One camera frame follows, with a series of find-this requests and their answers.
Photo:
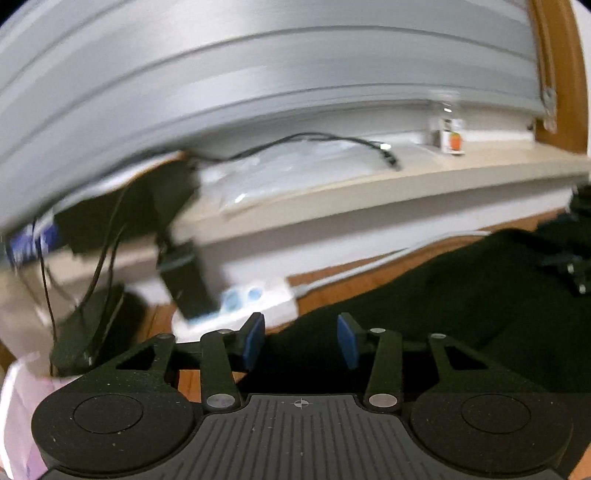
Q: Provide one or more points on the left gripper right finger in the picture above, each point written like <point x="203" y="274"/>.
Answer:
<point x="465" y="410"/>

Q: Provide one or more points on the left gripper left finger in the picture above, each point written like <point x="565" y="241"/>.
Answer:
<point x="143" y="406"/>

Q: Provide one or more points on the black garment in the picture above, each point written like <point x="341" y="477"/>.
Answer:
<point x="512" y="296"/>

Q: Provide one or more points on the white power strip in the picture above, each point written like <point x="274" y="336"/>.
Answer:
<point x="274" y="298"/>

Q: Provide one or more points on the black power adapter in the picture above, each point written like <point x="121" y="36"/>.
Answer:
<point x="128" y="229"/>

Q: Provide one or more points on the white window sill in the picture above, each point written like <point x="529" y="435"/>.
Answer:
<point x="491" y="184"/>

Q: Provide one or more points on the clear plastic bag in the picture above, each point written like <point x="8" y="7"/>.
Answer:
<point x="291" y="168"/>

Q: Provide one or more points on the clear jar with orange label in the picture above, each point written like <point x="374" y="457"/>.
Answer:
<point x="446" y="123"/>

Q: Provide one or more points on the grey window blind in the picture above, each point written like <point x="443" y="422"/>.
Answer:
<point x="87" y="85"/>

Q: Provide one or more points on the brown wooden window frame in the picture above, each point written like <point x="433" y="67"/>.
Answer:
<point x="571" y="76"/>

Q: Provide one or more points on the clear blind cord pull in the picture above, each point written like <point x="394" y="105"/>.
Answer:
<point x="548" y="77"/>

